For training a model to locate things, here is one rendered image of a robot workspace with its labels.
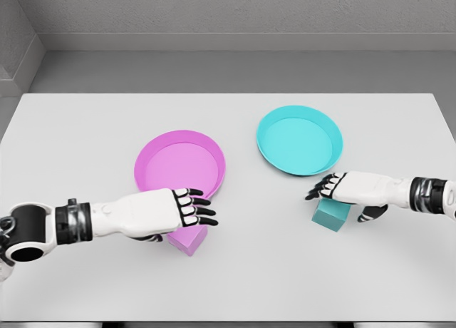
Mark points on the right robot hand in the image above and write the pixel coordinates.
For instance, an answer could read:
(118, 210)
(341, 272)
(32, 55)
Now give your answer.
(352, 189)

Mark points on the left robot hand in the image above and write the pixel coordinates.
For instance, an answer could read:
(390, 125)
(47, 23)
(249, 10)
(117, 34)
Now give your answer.
(156, 210)

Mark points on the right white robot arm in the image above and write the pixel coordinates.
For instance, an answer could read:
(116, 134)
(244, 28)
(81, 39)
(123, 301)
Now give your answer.
(420, 194)

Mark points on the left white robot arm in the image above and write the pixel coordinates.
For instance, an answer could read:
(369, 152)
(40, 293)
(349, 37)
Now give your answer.
(64, 222)

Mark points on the teal block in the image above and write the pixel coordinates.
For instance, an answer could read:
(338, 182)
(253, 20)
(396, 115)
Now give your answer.
(331, 215)

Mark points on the pink block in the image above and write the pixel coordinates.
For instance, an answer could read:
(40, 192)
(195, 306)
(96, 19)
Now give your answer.
(187, 240)

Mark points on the pink round plate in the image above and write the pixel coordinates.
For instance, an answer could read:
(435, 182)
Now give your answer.
(180, 162)

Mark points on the cyan round plate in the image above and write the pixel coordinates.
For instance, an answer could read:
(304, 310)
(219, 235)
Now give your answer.
(299, 140)

